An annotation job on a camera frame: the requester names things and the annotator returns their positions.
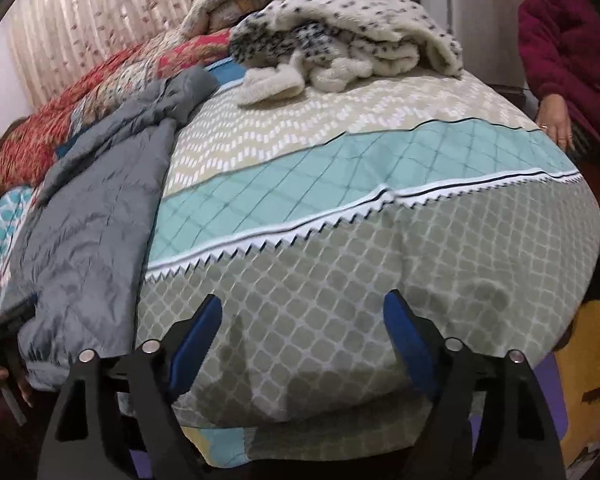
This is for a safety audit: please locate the cream ribbed curtain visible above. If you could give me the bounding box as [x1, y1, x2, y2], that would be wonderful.
[7, 0, 221, 111]

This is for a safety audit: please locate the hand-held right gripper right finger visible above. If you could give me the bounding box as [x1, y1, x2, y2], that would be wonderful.
[382, 289, 566, 480]

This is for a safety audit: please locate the white cabinet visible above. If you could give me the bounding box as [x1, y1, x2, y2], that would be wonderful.
[420, 0, 531, 92]

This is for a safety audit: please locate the teal lattice pillow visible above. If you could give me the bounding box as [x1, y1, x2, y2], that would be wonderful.
[0, 187, 36, 286]

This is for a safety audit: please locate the patterned bed sheet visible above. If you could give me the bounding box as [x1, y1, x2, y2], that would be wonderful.
[0, 55, 600, 461]

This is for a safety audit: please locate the yellow bag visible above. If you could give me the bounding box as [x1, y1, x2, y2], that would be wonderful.
[554, 296, 600, 467]

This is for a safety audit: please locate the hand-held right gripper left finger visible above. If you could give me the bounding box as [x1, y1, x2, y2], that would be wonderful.
[37, 294, 223, 480]

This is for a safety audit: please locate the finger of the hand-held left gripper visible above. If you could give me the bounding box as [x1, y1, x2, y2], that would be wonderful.
[0, 294, 40, 341]

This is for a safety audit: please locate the grey puffer jacket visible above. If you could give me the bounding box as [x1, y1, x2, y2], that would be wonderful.
[0, 66, 220, 393]

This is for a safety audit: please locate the spotted white fleece blanket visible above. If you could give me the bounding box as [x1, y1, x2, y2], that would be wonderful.
[228, 0, 465, 107]

